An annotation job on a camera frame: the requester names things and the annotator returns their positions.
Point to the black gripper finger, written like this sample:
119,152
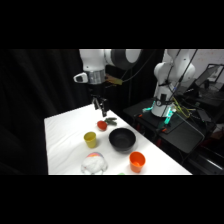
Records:
105,107
97,104

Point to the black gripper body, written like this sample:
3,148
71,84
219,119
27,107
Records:
97,90

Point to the yellow plastic cup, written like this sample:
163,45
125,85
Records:
90,140

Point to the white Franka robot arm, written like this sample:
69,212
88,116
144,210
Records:
95,61

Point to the black bowl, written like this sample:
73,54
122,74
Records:
122,140

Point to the orange plastic cup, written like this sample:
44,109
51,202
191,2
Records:
137,163

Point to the green toy vegetable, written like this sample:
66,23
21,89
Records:
111,121

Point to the red toy tomato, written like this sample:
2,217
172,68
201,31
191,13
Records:
102,125

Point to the white plush toy with rainbow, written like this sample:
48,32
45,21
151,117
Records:
94,165

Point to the black curtain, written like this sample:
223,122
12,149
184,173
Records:
36,86

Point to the small green light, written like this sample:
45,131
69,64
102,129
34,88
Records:
167,118

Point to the small green object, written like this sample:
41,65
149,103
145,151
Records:
121,173

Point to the black robot stand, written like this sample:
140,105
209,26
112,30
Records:
181,135

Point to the dark monitor screen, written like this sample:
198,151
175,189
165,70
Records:
208,75

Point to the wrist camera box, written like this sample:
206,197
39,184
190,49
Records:
114,80

